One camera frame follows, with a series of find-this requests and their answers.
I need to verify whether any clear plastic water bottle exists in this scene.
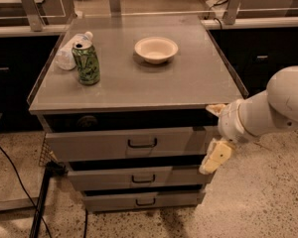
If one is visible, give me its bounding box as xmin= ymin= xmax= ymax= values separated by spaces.
xmin=55 ymin=31 xmax=93 ymax=70

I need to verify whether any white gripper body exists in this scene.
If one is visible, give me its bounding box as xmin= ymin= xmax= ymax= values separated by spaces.
xmin=218 ymin=99 xmax=255 ymax=144

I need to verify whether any dark background counter cabinet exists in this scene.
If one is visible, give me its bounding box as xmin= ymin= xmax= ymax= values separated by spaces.
xmin=0 ymin=15 xmax=298 ymax=133

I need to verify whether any grey top drawer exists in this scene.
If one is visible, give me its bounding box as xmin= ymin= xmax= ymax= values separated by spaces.
xmin=46 ymin=126 xmax=219 ymax=162

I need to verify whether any round can inside drawer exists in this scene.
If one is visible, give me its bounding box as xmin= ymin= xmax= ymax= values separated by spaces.
xmin=76 ymin=115 xmax=98 ymax=130

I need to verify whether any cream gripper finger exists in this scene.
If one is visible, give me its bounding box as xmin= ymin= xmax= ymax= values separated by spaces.
xmin=206 ymin=103 xmax=225 ymax=117
xmin=199 ymin=138 xmax=236 ymax=175

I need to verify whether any green soda can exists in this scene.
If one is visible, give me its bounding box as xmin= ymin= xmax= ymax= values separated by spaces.
xmin=72 ymin=40 xmax=100 ymax=85

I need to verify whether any left metal bracket post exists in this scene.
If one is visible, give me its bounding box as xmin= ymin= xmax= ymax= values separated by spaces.
xmin=21 ymin=0 xmax=44 ymax=32

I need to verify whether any metal bracket post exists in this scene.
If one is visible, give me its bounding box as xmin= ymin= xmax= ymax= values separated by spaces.
xmin=21 ymin=0 xmax=44 ymax=32
xmin=223 ymin=0 xmax=241 ymax=25
xmin=107 ymin=0 xmax=123 ymax=18

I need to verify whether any right metal bracket post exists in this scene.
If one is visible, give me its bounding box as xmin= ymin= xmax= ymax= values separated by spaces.
xmin=223 ymin=0 xmax=241 ymax=25

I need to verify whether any wire mesh basket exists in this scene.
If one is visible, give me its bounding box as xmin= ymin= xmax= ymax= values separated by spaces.
xmin=39 ymin=138 xmax=57 ymax=167

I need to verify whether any grey bottom drawer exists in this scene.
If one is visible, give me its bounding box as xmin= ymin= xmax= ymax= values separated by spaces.
xmin=82 ymin=188 xmax=206 ymax=212

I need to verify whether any grey drawer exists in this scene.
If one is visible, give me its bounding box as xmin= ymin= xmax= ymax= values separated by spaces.
xmin=68 ymin=166 xmax=213 ymax=191
xmin=46 ymin=126 xmax=219 ymax=162
xmin=82 ymin=188 xmax=206 ymax=212

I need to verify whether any grey metal drawer cabinet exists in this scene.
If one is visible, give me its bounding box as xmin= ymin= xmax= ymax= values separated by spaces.
xmin=30 ymin=15 xmax=248 ymax=212

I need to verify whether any white round bowl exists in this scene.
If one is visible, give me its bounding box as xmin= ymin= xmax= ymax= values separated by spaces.
xmin=134 ymin=37 xmax=179 ymax=64

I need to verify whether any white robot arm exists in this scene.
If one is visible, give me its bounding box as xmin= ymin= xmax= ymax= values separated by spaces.
xmin=199 ymin=65 xmax=298 ymax=175

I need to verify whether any black floor cable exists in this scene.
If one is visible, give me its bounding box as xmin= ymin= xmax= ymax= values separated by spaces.
xmin=0 ymin=138 xmax=54 ymax=238

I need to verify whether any black metal stand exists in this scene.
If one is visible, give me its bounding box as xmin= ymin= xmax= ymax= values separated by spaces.
xmin=29 ymin=161 xmax=66 ymax=238

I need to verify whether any middle metal bracket post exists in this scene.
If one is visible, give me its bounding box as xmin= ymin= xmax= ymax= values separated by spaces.
xmin=107 ymin=0 xmax=123 ymax=18

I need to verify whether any grey middle drawer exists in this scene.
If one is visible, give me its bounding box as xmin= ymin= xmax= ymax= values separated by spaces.
xmin=68 ymin=166 xmax=213 ymax=191

